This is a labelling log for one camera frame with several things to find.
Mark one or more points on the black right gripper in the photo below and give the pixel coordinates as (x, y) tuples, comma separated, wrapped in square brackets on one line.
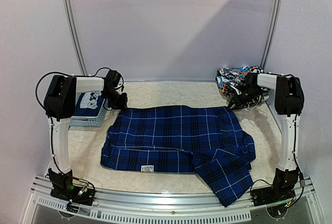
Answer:
[(240, 98)]

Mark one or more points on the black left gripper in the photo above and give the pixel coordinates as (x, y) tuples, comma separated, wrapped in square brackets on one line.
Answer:
[(122, 104)]

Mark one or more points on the blue plaid flannel shirt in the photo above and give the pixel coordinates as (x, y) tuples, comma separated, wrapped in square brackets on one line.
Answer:
[(209, 142)]

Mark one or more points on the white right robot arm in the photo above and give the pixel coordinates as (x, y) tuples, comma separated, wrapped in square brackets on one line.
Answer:
[(288, 103)]

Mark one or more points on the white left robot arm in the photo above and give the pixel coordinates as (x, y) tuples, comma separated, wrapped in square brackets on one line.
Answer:
[(60, 102)]

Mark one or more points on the black white printed folded garment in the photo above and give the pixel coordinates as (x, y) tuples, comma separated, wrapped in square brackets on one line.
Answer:
[(257, 101)]

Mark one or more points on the colourful patterned folded shorts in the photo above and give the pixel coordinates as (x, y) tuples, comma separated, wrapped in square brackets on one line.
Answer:
[(231, 80)]

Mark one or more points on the navy cartoon print t-shirt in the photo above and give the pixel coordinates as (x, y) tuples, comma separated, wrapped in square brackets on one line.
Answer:
[(88, 104)]

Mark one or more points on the light blue perforated plastic basket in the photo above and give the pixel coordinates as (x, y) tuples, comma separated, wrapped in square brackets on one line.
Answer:
[(90, 121)]

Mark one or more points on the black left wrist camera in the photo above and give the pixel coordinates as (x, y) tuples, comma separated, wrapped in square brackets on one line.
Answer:
[(112, 78)]

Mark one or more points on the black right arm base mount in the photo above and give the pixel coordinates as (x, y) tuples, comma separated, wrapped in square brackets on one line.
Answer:
[(282, 188)]

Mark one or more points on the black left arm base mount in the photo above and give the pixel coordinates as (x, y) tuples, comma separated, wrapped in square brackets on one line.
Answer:
[(72, 189)]

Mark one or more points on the aluminium front frame rail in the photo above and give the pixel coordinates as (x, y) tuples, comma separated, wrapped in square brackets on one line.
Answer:
[(112, 206)]

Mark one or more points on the left aluminium corner post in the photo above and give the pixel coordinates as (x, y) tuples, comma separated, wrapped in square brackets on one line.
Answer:
[(74, 36)]

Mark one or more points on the aluminium corner post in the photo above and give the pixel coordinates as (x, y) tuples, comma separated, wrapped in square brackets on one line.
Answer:
[(272, 27), (74, 36)]

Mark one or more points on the right aluminium corner post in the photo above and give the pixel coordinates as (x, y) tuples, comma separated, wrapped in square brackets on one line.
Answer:
[(272, 27)]

